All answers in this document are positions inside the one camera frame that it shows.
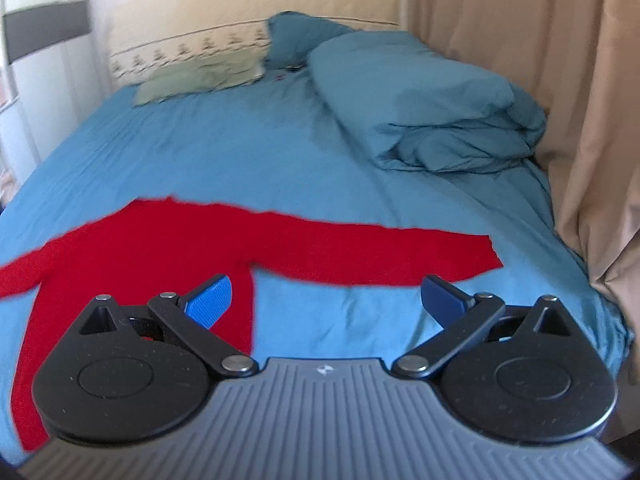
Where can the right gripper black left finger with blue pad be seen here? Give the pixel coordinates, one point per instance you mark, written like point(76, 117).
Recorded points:
point(189, 318)

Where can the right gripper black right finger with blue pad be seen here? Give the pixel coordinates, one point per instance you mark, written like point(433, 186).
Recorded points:
point(466, 321)

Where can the red knit sweater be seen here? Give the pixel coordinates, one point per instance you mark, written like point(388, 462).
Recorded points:
point(152, 246)

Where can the teal folded duvet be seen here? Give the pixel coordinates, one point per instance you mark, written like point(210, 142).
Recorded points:
point(410, 108)

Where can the green pillow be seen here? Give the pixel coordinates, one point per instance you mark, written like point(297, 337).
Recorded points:
point(215, 72)

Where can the white grey wardrobe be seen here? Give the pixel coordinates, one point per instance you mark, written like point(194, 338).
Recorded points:
point(50, 78)

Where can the cream quilted headboard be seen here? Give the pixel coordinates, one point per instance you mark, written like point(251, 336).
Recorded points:
point(146, 34)

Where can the teal pillow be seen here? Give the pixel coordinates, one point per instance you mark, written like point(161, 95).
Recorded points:
point(294, 35)

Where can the beige curtain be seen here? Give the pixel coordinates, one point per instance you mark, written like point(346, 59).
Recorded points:
point(580, 60)

